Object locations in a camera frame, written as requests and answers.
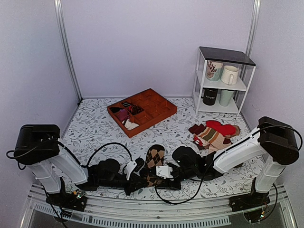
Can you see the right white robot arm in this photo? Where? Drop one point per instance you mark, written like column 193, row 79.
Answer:
column 271, row 137

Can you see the aluminium front rail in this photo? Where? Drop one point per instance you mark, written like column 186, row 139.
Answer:
column 102, row 212

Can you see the striped beige sock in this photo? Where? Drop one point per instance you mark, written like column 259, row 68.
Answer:
column 211, row 140

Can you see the floral white tablecloth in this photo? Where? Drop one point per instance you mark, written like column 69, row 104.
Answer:
column 94, row 136

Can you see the brown argyle sock pair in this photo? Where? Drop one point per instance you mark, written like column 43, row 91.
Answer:
column 154, row 157

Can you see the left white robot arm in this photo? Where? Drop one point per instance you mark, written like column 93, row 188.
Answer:
column 39, row 147

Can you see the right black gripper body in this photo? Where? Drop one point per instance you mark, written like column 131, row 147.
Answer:
column 172, row 185

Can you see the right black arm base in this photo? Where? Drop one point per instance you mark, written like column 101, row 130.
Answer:
column 250, row 201

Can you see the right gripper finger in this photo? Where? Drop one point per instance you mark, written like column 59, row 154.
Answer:
column 171, row 165
column 152, row 179

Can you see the purple rolled sock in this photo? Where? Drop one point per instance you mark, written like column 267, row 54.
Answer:
column 122, row 115

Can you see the dark red patterned sock roll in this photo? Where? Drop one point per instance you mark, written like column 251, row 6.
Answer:
column 135, row 109

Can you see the white shelf rack black top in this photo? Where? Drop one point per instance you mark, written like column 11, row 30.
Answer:
column 229, row 57

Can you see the coral pattern mug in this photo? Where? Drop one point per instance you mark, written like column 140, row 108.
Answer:
column 214, row 70

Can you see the black mug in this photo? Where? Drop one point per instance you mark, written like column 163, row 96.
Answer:
column 209, row 96

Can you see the black rolled sock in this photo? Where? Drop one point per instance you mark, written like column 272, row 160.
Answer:
column 115, row 109

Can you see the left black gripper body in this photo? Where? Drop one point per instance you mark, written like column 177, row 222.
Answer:
column 113, row 184

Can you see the brown divided wooden tray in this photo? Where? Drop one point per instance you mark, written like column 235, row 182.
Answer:
column 155, row 107

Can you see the pale green tumbler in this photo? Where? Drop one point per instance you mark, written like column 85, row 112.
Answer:
column 225, row 97

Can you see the left aluminium frame post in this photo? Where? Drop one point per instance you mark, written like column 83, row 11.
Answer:
column 67, row 52

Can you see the right aluminium frame post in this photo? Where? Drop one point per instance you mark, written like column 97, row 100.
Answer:
column 253, row 26

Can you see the aluminium frame post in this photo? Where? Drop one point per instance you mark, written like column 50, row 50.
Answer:
column 67, row 52
column 253, row 26

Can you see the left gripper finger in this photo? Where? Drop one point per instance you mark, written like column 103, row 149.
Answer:
column 135, row 185
column 139, row 164

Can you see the white ribbed mug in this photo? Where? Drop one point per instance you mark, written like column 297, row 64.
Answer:
column 229, row 75

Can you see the white rolled sock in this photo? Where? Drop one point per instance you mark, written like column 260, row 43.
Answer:
column 129, row 125

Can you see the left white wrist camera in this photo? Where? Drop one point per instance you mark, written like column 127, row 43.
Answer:
column 129, row 168

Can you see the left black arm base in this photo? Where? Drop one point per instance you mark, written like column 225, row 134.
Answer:
column 75, row 200

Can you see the black white striped sock roll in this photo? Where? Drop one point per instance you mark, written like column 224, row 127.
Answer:
column 126, row 104

